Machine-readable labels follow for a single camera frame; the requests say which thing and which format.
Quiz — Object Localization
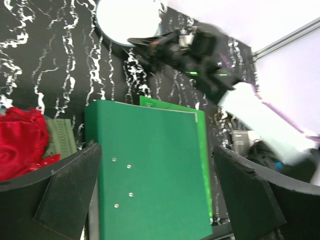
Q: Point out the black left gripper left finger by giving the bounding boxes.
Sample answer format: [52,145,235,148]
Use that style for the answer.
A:
[0,143,102,240]

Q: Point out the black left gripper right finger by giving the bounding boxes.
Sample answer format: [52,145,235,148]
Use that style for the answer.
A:
[213,146,320,240]

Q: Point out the red garment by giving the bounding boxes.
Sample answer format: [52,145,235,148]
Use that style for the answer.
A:
[0,107,61,181]

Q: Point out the light green plastic folder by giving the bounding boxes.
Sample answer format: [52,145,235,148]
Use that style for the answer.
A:
[139,95,214,225]

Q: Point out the olive green garment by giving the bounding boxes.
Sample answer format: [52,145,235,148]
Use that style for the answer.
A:
[43,118,77,159]

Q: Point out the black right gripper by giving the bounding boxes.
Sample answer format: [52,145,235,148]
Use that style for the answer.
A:
[127,27,240,100]

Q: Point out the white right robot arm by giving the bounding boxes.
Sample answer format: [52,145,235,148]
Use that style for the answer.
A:
[128,27,320,240]

